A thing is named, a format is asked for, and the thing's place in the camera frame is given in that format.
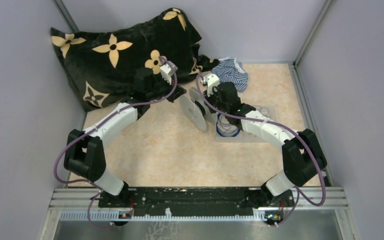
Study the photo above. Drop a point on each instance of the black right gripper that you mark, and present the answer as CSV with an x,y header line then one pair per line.
x,y
212,110

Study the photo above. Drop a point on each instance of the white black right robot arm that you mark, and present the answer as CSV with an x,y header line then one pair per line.
x,y
302,157

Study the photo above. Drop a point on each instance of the white perforated cable spool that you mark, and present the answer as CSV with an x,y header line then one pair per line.
x,y
195,110

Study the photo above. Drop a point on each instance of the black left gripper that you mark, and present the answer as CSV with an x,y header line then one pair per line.
x,y
178,92

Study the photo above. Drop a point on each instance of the black blanket with beige flowers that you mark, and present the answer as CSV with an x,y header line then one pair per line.
x,y
100,66

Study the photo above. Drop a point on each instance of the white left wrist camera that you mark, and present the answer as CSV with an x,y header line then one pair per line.
x,y
167,71

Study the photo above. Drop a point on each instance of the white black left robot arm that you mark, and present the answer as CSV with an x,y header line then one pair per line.
x,y
84,154

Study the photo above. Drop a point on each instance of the blue white striped cloth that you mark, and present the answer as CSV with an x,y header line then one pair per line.
x,y
230,70

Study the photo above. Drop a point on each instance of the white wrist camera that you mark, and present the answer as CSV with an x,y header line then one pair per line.
x,y
210,81
167,71

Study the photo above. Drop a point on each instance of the aluminium rail frame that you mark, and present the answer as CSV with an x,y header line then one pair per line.
x,y
306,199

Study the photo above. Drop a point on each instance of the white slotted cable duct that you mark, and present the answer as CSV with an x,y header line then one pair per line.
x,y
117,215

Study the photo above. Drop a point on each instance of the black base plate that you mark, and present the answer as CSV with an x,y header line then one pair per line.
x,y
201,201

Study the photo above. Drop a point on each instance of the clear plastic tray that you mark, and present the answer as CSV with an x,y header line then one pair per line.
x,y
227,133

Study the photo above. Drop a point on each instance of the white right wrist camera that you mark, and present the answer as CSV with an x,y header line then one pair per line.
x,y
210,81

